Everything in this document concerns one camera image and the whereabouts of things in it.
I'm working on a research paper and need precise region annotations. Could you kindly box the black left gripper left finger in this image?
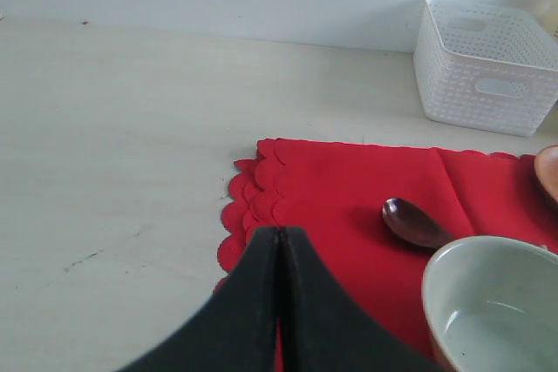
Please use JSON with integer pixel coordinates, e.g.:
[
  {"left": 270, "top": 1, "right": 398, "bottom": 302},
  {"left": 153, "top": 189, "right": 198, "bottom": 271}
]
[{"left": 123, "top": 227, "right": 279, "bottom": 372}]

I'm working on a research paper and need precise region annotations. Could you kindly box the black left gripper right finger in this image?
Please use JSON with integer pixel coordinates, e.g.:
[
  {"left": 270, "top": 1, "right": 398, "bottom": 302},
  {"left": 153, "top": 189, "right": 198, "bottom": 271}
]
[{"left": 278, "top": 227, "right": 440, "bottom": 371}]

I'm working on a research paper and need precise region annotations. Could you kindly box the dark wooden spoon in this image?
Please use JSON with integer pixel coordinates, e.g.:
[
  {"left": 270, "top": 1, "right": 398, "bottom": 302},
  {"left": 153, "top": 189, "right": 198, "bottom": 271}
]
[{"left": 382, "top": 197, "right": 454, "bottom": 250}]

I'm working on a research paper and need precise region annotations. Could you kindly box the red scalloped cloth mat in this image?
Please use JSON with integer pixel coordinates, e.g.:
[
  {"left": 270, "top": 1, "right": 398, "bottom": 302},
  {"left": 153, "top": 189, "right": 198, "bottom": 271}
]
[{"left": 217, "top": 139, "right": 557, "bottom": 359}]

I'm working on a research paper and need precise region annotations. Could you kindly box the pale green ceramic bowl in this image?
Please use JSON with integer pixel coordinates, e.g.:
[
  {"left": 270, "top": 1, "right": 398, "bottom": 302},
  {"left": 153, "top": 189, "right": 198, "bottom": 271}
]
[{"left": 421, "top": 236, "right": 557, "bottom": 371}]

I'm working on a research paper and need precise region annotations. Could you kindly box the brown clay plate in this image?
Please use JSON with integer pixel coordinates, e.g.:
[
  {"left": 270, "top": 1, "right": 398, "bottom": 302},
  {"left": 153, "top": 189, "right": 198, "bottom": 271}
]
[{"left": 534, "top": 145, "right": 558, "bottom": 208}]

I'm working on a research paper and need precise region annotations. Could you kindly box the white perforated plastic basket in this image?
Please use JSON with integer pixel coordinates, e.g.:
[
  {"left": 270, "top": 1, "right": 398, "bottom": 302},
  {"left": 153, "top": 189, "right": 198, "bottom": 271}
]
[{"left": 413, "top": 0, "right": 557, "bottom": 137}]

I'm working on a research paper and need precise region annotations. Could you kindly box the cream plastic bin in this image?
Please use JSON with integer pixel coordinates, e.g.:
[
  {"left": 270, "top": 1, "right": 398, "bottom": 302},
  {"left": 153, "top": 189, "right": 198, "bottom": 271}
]
[{"left": 539, "top": 0, "right": 558, "bottom": 40}]

